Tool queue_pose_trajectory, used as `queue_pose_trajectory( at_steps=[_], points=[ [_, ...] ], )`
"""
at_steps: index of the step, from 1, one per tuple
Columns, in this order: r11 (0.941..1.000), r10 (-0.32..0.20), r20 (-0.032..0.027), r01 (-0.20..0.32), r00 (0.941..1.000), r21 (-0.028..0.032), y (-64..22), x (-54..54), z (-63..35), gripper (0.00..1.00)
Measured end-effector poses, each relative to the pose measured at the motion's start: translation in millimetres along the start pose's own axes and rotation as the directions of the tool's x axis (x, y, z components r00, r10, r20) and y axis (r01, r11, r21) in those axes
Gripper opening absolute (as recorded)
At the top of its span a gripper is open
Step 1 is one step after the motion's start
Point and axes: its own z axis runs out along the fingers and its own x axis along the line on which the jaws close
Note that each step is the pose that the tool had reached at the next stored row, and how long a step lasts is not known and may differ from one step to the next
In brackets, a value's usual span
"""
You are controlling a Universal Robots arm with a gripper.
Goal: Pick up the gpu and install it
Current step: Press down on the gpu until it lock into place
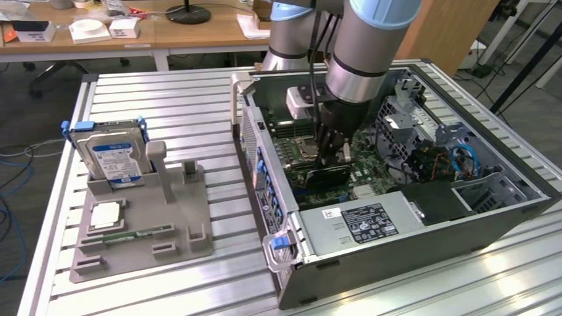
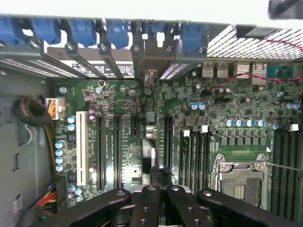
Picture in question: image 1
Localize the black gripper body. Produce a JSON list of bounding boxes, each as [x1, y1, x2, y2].
[[316, 97, 370, 143]]

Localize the black graphics card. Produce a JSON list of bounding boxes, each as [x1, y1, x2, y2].
[[302, 164, 353, 197]]

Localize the metal CPU socket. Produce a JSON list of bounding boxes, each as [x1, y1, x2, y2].
[[294, 134, 322, 159]]

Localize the perforated metal disk bay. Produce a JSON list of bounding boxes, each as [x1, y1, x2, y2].
[[377, 74, 474, 155]]

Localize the green motherboard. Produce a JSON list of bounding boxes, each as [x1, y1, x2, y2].
[[263, 110, 407, 212]]

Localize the small silver heat sink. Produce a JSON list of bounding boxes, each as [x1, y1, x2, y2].
[[353, 185, 379, 199]]

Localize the black plastic shroud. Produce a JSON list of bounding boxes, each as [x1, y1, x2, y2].
[[397, 182, 470, 226]]

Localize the white papers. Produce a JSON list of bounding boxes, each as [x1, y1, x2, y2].
[[235, 13, 272, 41]]

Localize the grey power supply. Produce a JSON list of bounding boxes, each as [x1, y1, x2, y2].
[[298, 192, 427, 257]]

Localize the wooden cabinet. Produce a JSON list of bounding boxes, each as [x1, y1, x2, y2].
[[394, 0, 502, 70]]

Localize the dark green floor device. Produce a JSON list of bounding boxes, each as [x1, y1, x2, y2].
[[471, 64, 495, 79]]

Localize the blue case latch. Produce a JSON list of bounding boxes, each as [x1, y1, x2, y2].
[[271, 236, 294, 253]]

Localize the black slanted pole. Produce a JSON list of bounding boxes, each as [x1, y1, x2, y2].
[[489, 31, 562, 115]]

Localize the black lamp base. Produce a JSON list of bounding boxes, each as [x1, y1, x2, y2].
[[166, 0, 212, 25]]

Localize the open black PC case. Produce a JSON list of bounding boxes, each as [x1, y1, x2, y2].
[[230, 63, 562, 311]]

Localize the hard disk with blue caddy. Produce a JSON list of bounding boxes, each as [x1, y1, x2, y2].
[[60, 115, 150, 190]]

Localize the small white labelled box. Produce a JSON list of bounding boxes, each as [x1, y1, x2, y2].
[[108, 18, 143, 40]]

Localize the green RAM stick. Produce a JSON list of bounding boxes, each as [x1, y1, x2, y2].
[[82, 225, 172, 248]]

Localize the silver CPU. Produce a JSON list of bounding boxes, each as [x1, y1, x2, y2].
[[88, 203, 124, 232]]

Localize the grey parts rack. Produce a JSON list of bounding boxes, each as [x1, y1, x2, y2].
[[68, 140, 216, 284]]

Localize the white box with round lid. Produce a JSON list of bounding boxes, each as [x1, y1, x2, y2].
[[68, 18, 112, 45]]

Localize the wooden desk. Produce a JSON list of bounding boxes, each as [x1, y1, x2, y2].
[[0, 0, 395, 63]]

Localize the office chair base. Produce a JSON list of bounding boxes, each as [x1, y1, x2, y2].
[[21, 61, 91, 99]]

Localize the white box with black top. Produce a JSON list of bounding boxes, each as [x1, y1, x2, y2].
[[9, 20, 57, 43]]

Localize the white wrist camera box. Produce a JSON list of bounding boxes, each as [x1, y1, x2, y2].
[[284, 86, 330, 120]]

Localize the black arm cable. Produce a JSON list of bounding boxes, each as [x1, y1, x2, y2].
[[307, 0, 344, 169]]

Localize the blue wire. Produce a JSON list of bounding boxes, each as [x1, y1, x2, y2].
[[450, 144, 483, 181]]

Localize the grey metal bay bracket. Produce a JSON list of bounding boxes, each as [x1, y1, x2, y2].
[[451, 172, 527, 213]]

